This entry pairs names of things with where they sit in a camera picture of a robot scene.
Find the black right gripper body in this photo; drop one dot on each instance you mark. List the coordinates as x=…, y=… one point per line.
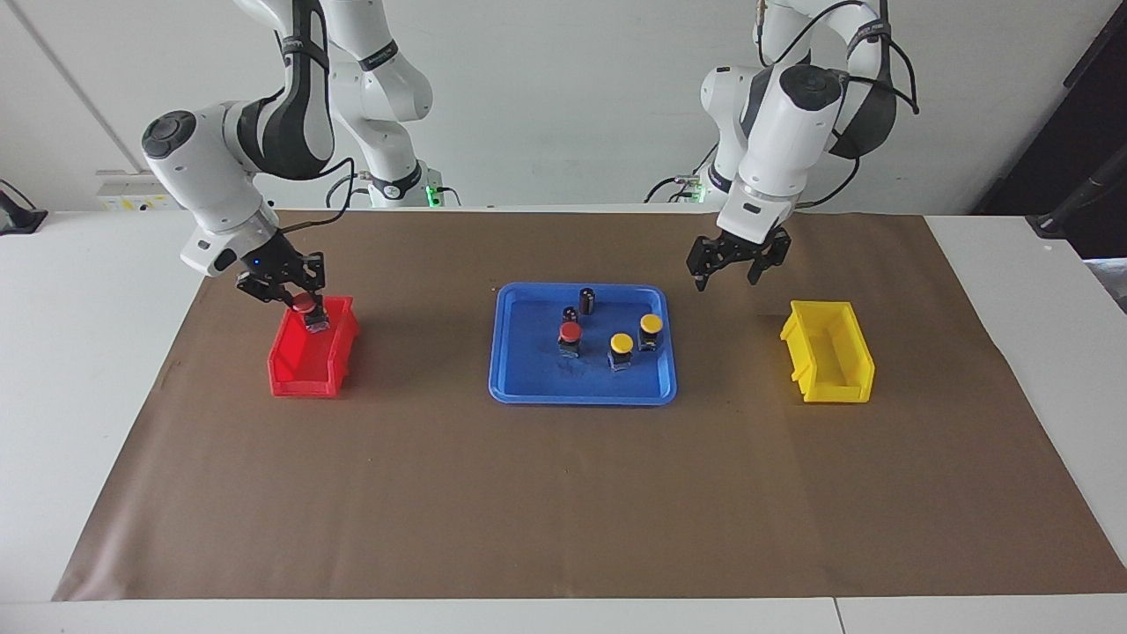
x=273, y=264

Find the black clamp mount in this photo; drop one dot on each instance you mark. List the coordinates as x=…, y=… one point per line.
x=18, y=220

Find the brown paper table mat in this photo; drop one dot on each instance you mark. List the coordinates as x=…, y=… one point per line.
x=563, y=493

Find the yellow plastic bin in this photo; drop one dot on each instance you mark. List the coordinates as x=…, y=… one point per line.
x=836, y=394

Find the red push button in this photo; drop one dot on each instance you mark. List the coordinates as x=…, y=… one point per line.
x=305, y=303
x=570, y=331

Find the blue plastic tray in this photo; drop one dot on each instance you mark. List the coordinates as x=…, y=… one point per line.
x=537, y=379

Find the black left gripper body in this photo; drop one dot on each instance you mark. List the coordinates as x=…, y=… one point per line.
x=748, y=250

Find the red plastic bin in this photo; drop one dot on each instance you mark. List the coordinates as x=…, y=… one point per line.
x=304, y=386

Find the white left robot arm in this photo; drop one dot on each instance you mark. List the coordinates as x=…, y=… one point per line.
x=784, y=123

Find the yellow push button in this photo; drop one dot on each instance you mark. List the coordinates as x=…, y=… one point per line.
x=651, y=323
x=622, y=342

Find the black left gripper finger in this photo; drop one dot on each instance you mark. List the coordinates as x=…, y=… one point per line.
x=706, y=257
x=770, y=262

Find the black background panel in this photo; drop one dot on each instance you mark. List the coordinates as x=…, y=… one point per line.
x=1074, y=114

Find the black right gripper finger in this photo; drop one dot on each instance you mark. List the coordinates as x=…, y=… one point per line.
x=286, y=297
x=317, y=277

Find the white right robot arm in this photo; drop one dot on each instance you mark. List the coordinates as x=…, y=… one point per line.
x=211, y=167

